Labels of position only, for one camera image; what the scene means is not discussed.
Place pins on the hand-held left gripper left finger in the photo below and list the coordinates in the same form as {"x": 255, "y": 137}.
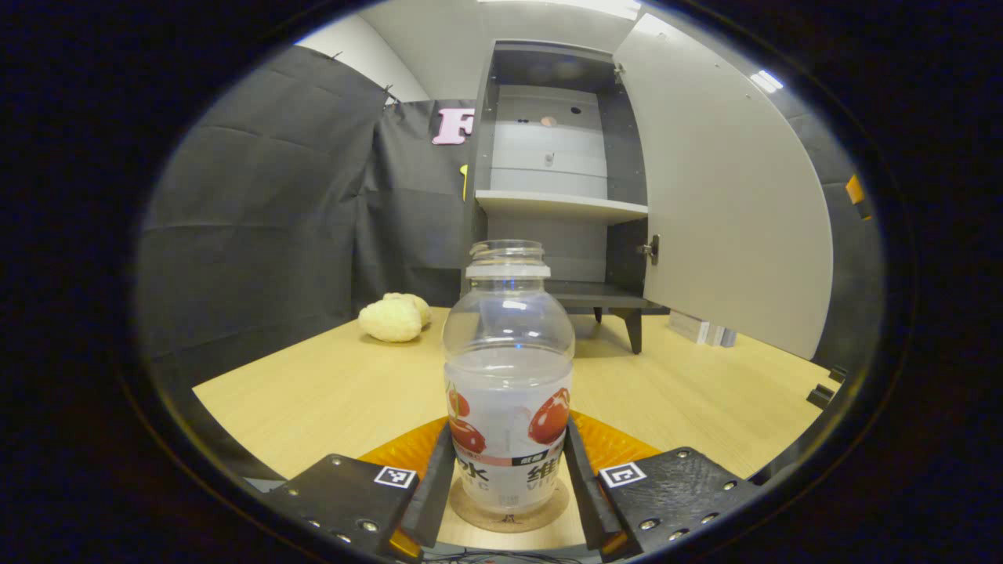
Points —
{"x": 435, "y": 493}

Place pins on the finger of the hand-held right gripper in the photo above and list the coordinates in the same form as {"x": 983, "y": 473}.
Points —
{"x": 854, "y": 189}

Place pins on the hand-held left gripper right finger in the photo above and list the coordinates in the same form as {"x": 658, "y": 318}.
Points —
{"x": 588, "y": 493}

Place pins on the round brown coaster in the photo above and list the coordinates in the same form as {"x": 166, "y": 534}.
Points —
{"x": 509, "y": 523}

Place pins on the grey cabinet door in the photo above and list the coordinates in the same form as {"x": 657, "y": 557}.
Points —
{"x": 729, "y": 196}

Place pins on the clear plastic bottle red label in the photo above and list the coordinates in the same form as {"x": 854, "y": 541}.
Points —
{"x": 508, "y": 368}

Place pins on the dark grey cabinet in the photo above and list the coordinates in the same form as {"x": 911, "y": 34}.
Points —
{"x": 548, "y": 149}

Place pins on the white cabinet shelf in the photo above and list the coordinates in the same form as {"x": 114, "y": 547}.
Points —
{"x": 548, "y": 205}

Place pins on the double ceiling light panel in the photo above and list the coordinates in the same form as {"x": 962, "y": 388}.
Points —
{"x": 766, "y": 80}

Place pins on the cream lumpy plush toy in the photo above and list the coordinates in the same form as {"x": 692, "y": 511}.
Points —
{"x": 392, "y": 319}

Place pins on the small black block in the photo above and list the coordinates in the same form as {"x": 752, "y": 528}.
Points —
{"x": 838, "y": 373}
{"x": 820, "y": 395}

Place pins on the white cover book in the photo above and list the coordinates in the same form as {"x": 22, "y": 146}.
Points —
{"x": 714, "y": 335}

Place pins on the large ceiling light panel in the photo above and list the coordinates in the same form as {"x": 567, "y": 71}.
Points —
{"x": 595, "y": 6}

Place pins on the black backdrop cloth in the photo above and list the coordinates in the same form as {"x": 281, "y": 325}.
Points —
{"x": 258, "y": 219}

